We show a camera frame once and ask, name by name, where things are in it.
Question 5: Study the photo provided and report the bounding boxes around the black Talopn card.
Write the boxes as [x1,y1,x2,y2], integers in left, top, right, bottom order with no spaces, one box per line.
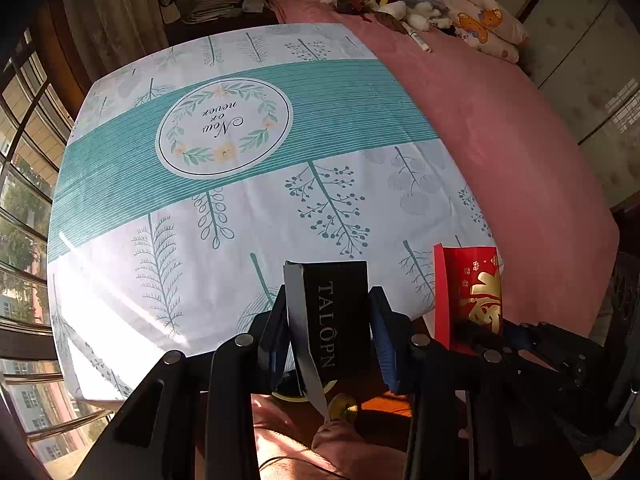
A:
[283,261,371,420]

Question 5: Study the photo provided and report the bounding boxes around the red envelope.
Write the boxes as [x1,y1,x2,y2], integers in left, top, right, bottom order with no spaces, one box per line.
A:
[433,244,502,354]

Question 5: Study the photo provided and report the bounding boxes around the blue cream-rimmed trash bin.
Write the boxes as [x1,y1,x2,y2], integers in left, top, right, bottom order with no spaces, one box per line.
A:
[271,384,308,403]

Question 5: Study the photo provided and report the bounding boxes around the left yellow knit slipper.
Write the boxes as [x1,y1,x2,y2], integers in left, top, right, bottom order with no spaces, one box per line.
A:
[329,393,359,424]

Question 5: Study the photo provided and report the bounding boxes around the pink trouser legs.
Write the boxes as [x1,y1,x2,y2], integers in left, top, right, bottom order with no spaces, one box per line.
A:
[252,394,406,480]

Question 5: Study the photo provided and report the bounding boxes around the pink bed sheet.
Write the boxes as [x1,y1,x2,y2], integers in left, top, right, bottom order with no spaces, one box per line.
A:
[271,0,620,335]

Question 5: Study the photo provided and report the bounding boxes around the leaf-print teal tablecloth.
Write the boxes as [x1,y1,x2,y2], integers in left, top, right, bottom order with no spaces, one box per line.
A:
[47,24,494,402]

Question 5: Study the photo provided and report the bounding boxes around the white marker pen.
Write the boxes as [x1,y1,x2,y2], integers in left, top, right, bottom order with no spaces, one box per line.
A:
[401,22,432,53]

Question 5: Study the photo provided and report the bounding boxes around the grey white plush toy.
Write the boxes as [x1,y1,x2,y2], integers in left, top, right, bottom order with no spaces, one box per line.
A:
[401,0,452,32]

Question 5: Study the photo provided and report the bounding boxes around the dark bedside table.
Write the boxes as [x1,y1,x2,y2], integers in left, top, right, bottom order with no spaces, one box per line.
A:
[165,9,279,47]

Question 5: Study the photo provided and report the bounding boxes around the bee plush toy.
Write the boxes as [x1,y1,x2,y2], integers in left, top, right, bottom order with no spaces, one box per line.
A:
[321,0,408,35]

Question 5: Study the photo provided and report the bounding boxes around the beige floral curtain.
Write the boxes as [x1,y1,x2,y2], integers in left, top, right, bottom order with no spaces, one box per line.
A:
[63,0,167,81]

